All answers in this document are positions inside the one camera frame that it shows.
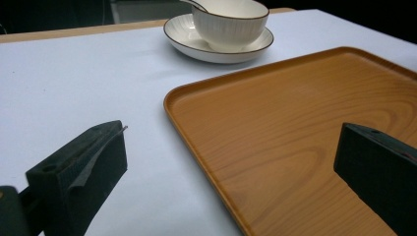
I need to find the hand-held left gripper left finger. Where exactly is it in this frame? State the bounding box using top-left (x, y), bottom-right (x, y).
top-left (25, 119), bottom-right (129, 236)

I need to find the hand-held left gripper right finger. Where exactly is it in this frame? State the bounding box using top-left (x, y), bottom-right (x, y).
top-left (333, 122), bottom-right (417, 236)

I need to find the brown wooden tray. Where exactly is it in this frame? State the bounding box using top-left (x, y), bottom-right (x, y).
top-left (162, 46), bottom-right (417, 236)

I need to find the white ribbed plate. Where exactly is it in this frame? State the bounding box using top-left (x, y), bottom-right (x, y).
top-left (162, 13), bottom-right (275, 65)

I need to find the white ribbed bowl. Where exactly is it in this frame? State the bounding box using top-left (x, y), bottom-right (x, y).
top-left (191, 0), bottom-right (270, 53)

